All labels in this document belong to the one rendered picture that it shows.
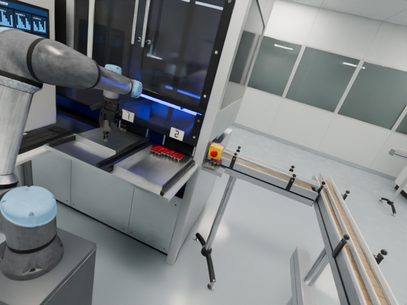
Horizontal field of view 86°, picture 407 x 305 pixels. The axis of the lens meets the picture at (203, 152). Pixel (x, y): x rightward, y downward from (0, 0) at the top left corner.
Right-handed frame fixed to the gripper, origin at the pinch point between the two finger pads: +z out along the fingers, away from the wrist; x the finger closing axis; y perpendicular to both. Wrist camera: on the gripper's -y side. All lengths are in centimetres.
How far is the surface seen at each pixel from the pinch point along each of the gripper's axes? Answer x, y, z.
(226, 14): 21, 44, -70
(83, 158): -18.3, 3.4, 8.2
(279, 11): 482, 30, -170
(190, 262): 29, 64, 97
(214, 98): 20, 49, -31
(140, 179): -17.6, 35.1, 6.4
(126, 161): -8.1, 20.7, 6.8
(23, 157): -26.4, -24.5, 15.7
